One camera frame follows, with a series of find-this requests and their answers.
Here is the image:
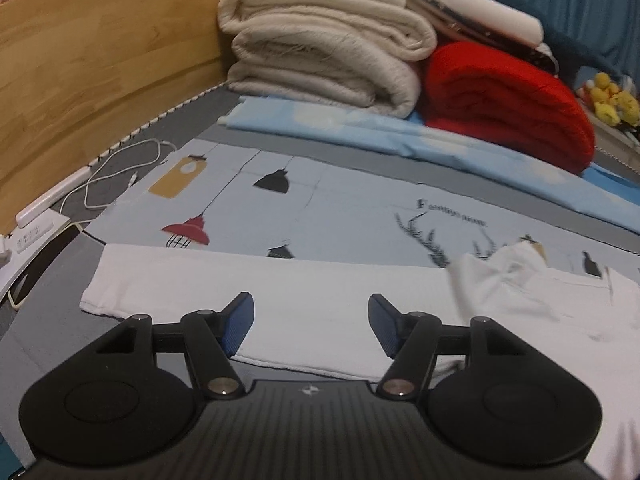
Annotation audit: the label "white long sleeve garment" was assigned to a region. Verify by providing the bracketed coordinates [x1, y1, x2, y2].
[80, 242, 639, 479]

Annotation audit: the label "yellow plush toys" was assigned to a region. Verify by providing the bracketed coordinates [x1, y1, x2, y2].
[576, 73, 639, 129]

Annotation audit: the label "red folded blanket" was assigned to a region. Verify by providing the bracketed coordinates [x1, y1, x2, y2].
[422, 41, 596, 174]

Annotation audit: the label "light blue cloud sheet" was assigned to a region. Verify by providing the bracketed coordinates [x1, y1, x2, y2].
[218, 96, 639, 233]

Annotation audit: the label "white charging cable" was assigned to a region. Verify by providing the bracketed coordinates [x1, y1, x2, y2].
[62, 138, 179, 212]

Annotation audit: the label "grey deer print bedsheet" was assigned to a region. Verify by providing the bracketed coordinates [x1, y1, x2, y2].
[0, 84, 640, 396]

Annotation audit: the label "wooden bed headboard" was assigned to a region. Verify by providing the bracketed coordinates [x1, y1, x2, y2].
[1, 0, 233, 231]

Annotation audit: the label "cream folded blanket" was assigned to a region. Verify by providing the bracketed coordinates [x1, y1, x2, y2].
[217, 0, 437, 118]

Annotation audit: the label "white folded pillow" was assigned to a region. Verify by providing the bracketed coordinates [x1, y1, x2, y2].
[436, 0, 544, 48]

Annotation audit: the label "white power strip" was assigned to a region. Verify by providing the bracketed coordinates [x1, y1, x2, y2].
[1, 166, 92, 312]

